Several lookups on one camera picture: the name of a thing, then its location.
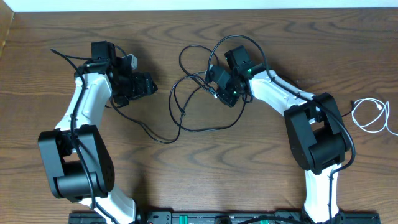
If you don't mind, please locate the black usb cable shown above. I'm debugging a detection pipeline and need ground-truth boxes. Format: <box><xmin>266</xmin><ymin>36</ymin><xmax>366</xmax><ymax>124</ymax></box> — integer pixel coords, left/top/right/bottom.
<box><xmin>108</xmin><ymin>44</ymin><xmax>357</xmax><ymax>145</ymax></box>

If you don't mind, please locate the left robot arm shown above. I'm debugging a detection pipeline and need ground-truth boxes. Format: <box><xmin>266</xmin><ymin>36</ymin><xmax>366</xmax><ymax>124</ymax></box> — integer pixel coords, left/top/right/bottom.
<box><xmin>38</xmin><ymin>41</ymin><xmax>157</xmax><ymax>223</ymax></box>

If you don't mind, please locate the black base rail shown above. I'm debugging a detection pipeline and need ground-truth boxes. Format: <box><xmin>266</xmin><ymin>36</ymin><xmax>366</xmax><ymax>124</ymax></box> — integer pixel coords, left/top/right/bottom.
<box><xmin>68</xmin><ymin>210</ymin><xmax>382</xmax><ymax>224</ymax></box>

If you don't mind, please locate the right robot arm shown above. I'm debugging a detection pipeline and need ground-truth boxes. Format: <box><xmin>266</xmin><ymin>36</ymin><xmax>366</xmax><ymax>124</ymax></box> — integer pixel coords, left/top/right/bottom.
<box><xmin>206</xmin><ymin>45</ymin><xmax>355</xmax><ymax>223</ymax></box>

